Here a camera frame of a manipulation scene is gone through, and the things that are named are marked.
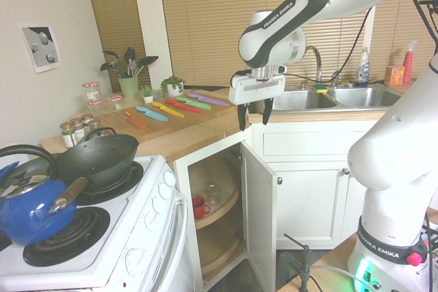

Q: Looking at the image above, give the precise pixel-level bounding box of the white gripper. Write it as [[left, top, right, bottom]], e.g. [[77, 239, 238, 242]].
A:
[[228, 74, 287, 132]]

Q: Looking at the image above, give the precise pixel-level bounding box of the white corner cabinet door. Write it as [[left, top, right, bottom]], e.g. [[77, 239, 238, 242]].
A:
[[239, 140, 284, 284]]

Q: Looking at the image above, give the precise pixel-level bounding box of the white kitchen base cabinet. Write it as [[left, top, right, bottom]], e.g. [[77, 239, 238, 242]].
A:
[[172, 119, 381, 284]]

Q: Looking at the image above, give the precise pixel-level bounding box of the white under-sink cabinet door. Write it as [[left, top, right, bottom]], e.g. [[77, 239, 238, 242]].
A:
[[273, 167, 351, 242]]

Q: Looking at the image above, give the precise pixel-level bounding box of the purple knife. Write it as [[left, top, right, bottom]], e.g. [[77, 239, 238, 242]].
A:
[[187, 92, 229, 107]]

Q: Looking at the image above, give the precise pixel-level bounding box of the green knife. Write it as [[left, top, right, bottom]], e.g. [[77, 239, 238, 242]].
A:
[[175, 96, 212, 111]]

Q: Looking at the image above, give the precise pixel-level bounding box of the wooden cutting board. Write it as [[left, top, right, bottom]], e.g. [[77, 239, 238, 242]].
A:
[[99, 90, 239, 142]]

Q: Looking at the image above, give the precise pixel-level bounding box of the red knife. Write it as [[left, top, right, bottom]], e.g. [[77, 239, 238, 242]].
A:
[[165, 98, 203, 114]]

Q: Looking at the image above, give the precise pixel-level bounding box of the chrome faucet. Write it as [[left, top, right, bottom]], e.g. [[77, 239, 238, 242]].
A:
[[299, 44, 324, 90]]

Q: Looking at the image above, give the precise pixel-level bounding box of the bushy plant in white pot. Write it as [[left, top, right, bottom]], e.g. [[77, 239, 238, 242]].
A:
[[159, 75, 188, 98]]

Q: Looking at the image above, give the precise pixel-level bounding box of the yellow knife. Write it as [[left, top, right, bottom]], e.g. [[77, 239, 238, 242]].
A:
[[152, 101, 185, 119]]

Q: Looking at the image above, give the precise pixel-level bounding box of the chrome sink sprayer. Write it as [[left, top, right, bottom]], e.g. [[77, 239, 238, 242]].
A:
[[329, 69, 344, 88]]

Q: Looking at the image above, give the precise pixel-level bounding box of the wooden lazy susan shelf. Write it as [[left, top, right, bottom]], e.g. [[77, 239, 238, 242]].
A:
[[188, 155, 241, 230], [196, 226, 242, 274]]

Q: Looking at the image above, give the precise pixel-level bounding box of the clear glass jar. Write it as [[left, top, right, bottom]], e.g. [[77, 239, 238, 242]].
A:
[[204, 184, 222, 207]]

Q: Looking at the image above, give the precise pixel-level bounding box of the blue knife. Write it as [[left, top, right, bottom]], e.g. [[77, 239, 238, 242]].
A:
[[136, 105, 169, 122]]

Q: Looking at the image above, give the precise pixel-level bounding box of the stainless steel double sink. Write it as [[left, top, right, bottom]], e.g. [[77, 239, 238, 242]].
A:
[[270, 85, 411, 112]]

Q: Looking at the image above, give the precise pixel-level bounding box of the small plant in white pot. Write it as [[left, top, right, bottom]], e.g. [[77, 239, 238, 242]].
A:
[[140, 83, 155, 104]]

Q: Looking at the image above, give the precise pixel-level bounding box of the wide wooden window blind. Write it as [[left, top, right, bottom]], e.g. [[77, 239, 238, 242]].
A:
[[157, 0, 438, 88]]

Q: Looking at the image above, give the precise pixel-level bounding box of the red mug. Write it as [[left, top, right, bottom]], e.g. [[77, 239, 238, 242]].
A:
[[191, 196, 211, 220]]

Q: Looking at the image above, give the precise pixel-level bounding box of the clear dish soap bottle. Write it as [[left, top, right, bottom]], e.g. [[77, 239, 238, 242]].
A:
[[353, 47, 371, 88]]

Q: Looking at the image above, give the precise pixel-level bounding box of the orange knife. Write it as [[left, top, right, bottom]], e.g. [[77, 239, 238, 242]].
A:
[[124, 109, 149, 130]]

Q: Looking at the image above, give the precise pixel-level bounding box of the black slotted turner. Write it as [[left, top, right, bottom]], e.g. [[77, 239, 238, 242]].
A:
[[133, 55, 160, 77]]

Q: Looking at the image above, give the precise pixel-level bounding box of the green utensil holder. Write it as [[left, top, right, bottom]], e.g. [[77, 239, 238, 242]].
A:
[[118, 75, 140, 99]]

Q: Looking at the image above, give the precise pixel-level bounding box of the black spatula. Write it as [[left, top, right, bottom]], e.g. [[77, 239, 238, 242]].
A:
[[123, 47, 136, 78]]

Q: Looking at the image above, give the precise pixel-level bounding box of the short jar red checkered lid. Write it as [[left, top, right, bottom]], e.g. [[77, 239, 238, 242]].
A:
[[105, 94, 124, 111], [87, 99, 104, 116]]

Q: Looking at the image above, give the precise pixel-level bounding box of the orange cardboard box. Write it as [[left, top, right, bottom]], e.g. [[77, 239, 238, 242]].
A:
[[385, 65, 406, 87]]

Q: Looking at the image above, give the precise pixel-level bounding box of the black table clamp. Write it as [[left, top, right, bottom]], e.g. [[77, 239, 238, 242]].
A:
[[283, 233, 313, 292]]

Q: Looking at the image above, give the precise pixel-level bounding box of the pink spray bottle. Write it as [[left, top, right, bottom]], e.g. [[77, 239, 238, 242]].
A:
[[402, 40, 419, 83]]

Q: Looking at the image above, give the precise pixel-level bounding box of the tall jar red checkered lid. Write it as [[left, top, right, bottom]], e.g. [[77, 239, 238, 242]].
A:
[[81, 81, 101, 103]]

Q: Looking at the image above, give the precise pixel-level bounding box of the white electric stove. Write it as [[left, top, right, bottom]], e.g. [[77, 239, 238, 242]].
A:
[[0, 154, 192, 292]]

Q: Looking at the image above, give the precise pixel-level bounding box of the narrow wooden window blind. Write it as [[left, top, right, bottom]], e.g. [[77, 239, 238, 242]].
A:
[[81, 0, 152, 95]]

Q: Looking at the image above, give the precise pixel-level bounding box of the blue kettle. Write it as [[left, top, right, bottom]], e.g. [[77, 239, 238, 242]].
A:
[[0, 144, 81, 247]]

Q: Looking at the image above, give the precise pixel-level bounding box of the black cable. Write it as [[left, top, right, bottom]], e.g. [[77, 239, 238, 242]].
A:
[[409, 0, 438, 77], [283, 6, 376, 83]]

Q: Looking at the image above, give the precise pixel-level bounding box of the black wok with wooden handle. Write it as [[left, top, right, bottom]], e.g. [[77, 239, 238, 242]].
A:
[[47, 127, 140, 215]]

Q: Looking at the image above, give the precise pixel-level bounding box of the grey wall print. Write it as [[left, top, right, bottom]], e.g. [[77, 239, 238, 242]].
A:
[[18, 25, 63, 74]]

